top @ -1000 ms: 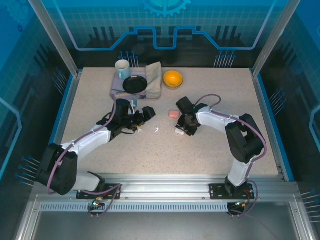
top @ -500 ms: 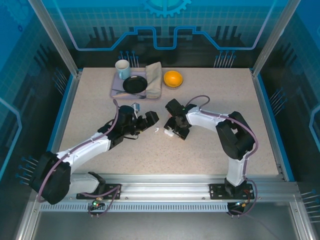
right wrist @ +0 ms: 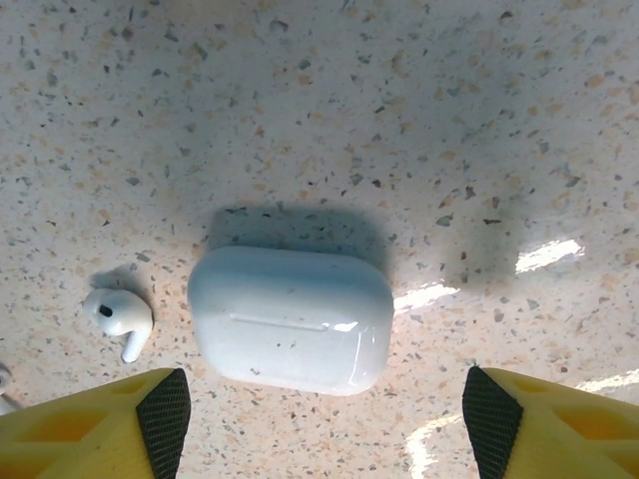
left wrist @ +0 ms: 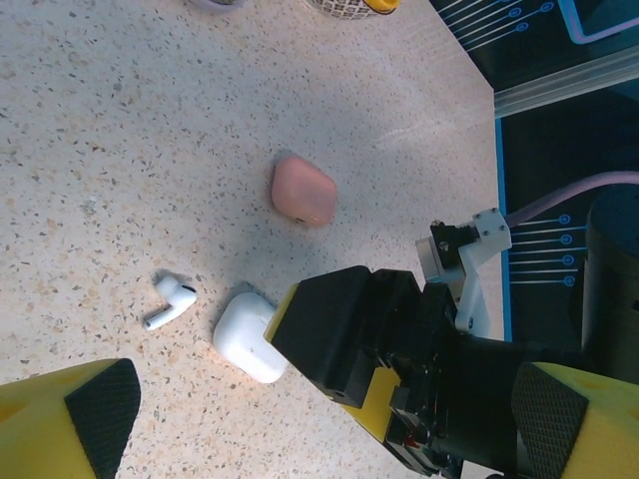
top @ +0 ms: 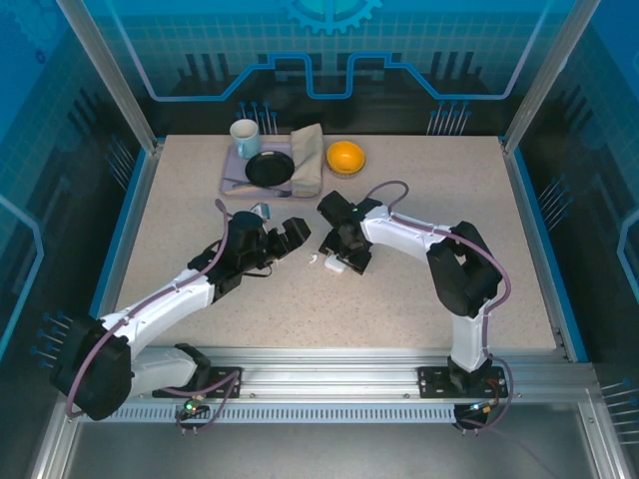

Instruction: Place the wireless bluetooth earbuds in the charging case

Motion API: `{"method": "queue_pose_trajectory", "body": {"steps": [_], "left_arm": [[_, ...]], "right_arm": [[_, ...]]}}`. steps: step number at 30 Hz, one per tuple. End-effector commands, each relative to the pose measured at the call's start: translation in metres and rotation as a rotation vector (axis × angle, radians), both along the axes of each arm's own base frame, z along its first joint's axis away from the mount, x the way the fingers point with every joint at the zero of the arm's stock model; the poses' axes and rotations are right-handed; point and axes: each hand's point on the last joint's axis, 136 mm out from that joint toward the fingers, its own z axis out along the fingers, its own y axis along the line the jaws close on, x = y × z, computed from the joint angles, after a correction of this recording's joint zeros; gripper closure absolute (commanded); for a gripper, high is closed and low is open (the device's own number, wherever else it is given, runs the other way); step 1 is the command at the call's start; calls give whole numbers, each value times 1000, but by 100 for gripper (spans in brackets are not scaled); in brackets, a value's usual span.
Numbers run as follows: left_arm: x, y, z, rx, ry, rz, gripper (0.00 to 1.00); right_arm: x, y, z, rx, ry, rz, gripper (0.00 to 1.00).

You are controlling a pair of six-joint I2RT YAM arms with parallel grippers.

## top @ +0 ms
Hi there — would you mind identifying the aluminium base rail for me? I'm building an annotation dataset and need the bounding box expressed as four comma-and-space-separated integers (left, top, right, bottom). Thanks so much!
142, 346, 598, 405

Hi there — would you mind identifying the aluminium frame post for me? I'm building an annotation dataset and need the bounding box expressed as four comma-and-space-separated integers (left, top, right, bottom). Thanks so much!
53, 0, 165, 154
501, 0, 598, 154

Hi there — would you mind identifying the orange bowl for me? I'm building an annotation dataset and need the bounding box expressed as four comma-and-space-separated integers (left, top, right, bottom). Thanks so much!
325, 140, 367, 180

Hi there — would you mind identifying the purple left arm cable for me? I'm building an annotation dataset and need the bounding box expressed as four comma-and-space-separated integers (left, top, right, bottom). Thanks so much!
66, 198, 236, 421

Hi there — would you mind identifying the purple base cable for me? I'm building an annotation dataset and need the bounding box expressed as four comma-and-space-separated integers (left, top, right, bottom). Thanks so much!
162, 371, 242, 436
451, 356, 515, 436

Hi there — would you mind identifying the black plate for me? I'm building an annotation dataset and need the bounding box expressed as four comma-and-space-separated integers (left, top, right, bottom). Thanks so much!
245, 151, 296, 189

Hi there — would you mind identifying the slotted grey cable duct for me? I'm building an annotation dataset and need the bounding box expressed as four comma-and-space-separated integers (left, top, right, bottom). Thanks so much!
79, 402, 459, 425

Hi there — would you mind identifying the lilac serving tray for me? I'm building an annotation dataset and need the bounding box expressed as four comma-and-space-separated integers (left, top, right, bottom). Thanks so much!
219, 142, 325, 201

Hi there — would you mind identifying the metal fork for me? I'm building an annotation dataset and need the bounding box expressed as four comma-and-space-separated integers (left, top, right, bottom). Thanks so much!
223, 177, 281, 192

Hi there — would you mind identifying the light blue mug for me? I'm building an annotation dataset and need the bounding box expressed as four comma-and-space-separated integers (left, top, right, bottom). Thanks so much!
229, 118, 263, 160

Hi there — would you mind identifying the beige folded cloth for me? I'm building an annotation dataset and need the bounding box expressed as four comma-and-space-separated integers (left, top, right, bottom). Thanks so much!
290, 123, 325, 199

